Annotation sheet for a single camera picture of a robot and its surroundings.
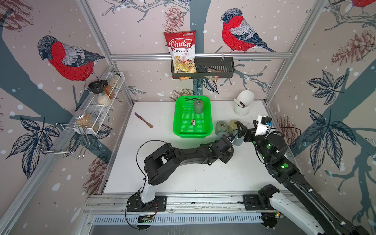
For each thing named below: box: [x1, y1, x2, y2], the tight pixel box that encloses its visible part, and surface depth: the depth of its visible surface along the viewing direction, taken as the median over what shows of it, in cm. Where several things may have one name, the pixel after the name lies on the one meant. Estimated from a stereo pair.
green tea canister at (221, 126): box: [214, 120, 229, 136], surface depth 97 cm
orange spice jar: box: [99, 79, 116, 99], surface depth 78 cm
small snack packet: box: [203, 66, 222, 82], surface depth 92 cm
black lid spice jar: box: [88, 80, 112, 107], surface depth 73 cm
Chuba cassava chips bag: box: [164, 30, 197, 82], surface depth 85 cm
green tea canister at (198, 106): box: [193, 99, 204, 115], surface depth 113 cm
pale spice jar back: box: [110, 73, 122, 89], surface depth 87 cm
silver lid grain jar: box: [72, 111, 95, 129], surface depth 61 cm
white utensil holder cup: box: [234, 90, 255, 117], surface depth 109 cm
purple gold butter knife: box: [134, 112, 154, 129], surface depth 112 cm
